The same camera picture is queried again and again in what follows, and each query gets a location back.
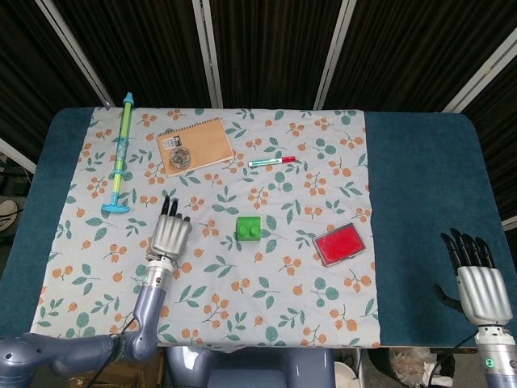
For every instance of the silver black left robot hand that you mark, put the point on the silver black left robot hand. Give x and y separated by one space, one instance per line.
169 236

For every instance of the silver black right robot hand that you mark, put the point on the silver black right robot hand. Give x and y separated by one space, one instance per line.
482 291

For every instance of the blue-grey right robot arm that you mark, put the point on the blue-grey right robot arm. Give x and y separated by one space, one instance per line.
497 359

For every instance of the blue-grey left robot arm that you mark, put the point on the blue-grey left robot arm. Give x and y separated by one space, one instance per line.
147 311

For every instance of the green toy brick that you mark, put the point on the green toy brick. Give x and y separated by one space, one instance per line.
248 230

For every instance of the floral printed tablecloth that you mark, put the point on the floral printed tablecloth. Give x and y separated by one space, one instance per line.
250 291

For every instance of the green blue toy syringe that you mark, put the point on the green blue toy syringe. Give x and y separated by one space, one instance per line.
120 149

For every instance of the clear round box of clips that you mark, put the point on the clear round box of clips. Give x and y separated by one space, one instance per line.
180 158

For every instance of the clear plastic bag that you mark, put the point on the clear plastic bag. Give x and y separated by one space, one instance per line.
412 363

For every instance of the brown spiral notebook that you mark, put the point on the brown spiral notebook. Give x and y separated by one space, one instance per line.
206 141

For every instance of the red capped marker pen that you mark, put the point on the red capped marker pen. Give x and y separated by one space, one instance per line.
268 162

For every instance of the teal felt table cover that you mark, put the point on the teal felt table cover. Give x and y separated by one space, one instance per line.
420 182

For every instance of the cardboard box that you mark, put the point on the cardboard box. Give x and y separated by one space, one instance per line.
133 374

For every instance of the red ink pad case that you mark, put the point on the red ink pad case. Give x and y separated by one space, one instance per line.
339 244

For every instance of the blue-grey robot torso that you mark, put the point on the blue-grey robot torso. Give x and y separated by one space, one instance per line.
250 368

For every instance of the white round bin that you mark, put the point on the white round bin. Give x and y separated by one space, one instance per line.
345 376

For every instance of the white shoe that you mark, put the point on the white shoe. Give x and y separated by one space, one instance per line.
8 212

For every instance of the dark folding partition screen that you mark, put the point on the dark folding partition screen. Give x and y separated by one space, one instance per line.
274 48

